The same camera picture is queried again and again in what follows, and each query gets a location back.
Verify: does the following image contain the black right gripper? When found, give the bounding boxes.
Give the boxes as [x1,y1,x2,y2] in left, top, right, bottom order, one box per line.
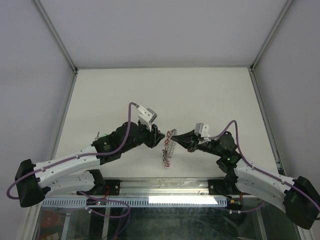
[170,129,223,157]

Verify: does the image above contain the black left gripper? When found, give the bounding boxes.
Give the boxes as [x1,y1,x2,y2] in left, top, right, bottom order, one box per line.
[121,121,165,154]

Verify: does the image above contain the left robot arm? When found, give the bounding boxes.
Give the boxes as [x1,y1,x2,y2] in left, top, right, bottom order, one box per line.
[14,122,165,208]

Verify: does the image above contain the green tag loose key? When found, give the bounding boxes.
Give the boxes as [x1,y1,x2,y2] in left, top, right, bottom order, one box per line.
[94,132,108,141]

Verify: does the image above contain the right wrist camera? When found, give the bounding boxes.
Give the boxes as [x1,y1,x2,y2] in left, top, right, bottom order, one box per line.
[194,122,210,141]

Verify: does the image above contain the aluminium mounting rail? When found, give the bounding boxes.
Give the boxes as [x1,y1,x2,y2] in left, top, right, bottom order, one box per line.
[32,176,301,200]

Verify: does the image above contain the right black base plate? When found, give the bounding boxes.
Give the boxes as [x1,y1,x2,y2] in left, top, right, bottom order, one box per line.
[206,178,241,198]

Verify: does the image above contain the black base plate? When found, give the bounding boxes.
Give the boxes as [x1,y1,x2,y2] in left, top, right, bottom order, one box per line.
[206,178,241,198]
[84,179,122,197]

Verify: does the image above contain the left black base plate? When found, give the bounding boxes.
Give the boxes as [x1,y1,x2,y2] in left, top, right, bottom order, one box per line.
[84,179,122,197]

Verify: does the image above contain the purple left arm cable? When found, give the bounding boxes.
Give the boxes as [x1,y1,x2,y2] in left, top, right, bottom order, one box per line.
[6,101,141,218]

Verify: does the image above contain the white slotted cable duct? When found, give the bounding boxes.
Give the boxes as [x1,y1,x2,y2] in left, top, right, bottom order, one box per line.
[42,195,228,209]

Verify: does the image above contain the left aluminium frame post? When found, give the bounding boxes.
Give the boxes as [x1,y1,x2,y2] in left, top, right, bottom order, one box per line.
[31,0,78,73]

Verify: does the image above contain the aluminium frame post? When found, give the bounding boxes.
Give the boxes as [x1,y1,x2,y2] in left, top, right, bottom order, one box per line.
[250,0,295,72]
[31,0,78,73]

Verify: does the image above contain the right aluminium frame post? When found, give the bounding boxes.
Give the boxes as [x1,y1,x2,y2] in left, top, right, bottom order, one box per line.
[250,0,295,72]

